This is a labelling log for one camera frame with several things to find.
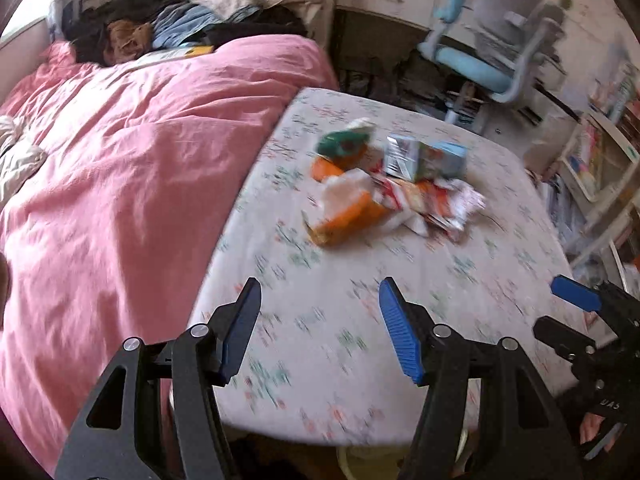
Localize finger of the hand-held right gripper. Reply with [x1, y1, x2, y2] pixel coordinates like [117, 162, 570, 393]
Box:
[550, 275, 640, 333]
[532, 315, 598, 366]

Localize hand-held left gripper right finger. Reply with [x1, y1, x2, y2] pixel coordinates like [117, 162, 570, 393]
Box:
[378, 276, 583, 480]

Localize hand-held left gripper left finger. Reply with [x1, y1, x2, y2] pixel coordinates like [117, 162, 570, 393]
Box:
[54, 276, 262, 480]

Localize red white wrapper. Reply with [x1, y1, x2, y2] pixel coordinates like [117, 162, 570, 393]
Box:
[375, 175, 487, 243]

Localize orange and white box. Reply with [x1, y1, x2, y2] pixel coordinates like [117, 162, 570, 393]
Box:
[302, 170, 396, 248]

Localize pale yellow bin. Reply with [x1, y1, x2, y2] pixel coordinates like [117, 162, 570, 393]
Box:
[336, 442, 426, 480]

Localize blue white drink carton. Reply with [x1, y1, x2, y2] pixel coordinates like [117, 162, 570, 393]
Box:
[384, 135, 468, 182]

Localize orange wrapper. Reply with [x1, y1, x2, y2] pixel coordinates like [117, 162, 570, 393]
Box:
[311, 157, 351, 181]

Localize green snack wrapper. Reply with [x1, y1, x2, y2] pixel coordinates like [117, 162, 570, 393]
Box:
[315, 125, 376, 162]

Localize person's right hand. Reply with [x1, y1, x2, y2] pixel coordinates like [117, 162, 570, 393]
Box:
[580, 412, 626, 448]

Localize floral bed sheet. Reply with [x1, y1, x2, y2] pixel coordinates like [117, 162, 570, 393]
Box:
[192, 87, 576, 448]

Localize white bookshelf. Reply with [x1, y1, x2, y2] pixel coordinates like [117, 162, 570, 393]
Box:
[540, 60, 640, 281]

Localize pink blanket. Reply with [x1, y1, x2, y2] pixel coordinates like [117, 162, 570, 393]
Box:
[0, 35, 341, 476]

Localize blue grey desk chair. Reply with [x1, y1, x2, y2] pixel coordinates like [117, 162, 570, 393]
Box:
[417, 0, 568, 131]

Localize yellow book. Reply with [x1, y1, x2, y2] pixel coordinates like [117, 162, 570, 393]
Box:
[140, 45, 216, 64]

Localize cream padded jacket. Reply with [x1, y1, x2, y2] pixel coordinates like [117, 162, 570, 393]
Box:
[0, 115, 48, 206]

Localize brown garment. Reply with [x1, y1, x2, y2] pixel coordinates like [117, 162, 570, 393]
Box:
[106, 20, 153, 63]

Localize blue garments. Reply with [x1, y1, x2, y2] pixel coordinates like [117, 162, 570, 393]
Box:
[150, 2, 226, 51]

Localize black clothes pile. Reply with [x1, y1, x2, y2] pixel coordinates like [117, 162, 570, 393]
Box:
[65, 0, 311, 67]

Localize blue printed white cloth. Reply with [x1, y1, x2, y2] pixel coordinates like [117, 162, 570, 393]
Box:
[49, 0, 98, 41]

